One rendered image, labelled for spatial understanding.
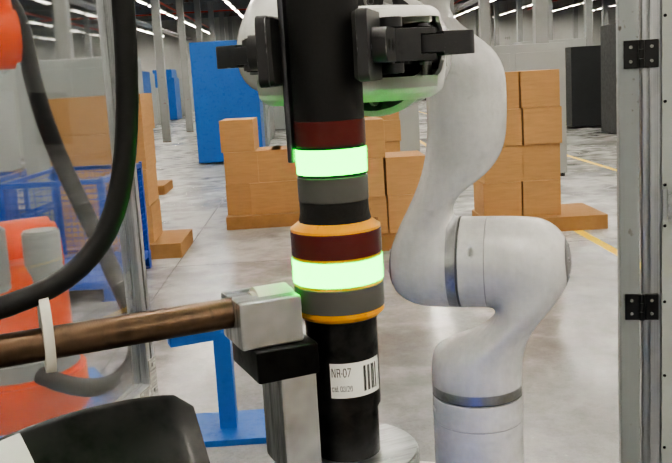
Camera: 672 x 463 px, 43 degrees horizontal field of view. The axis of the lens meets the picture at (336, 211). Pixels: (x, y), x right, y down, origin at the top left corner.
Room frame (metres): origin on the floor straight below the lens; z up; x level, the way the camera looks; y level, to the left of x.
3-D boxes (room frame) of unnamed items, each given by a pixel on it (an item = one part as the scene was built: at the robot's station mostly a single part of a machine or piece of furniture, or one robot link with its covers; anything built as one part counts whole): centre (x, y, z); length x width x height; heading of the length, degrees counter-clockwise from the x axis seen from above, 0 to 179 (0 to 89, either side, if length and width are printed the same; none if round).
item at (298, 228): (0.40, 0.00, 1.55); 0.04 x 0.04 x 0.05
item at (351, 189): (0.40, 0.00, 1.59); 0.03 x 0.03 x 0.01
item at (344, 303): (0.40, 0.00, 1.53); 0.04 x 0.04 x 0.01
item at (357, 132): (0.40, 0.00, 1.61); 0.03 x 0.03 x 0.01
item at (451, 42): (0.46, -0.05, 1.65); 0.08 x 0.06 x 0.01; 48
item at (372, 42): (0.41, -0.03, 1.65); 0.07 x 0.03 x 0.03; 168
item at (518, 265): (1.09, -0.21, 1.33); 0.19 x 0.12 x 0.24; 74
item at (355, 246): (0.40, 0.00, 1.56); 0.04 x 0.04 x 0.01
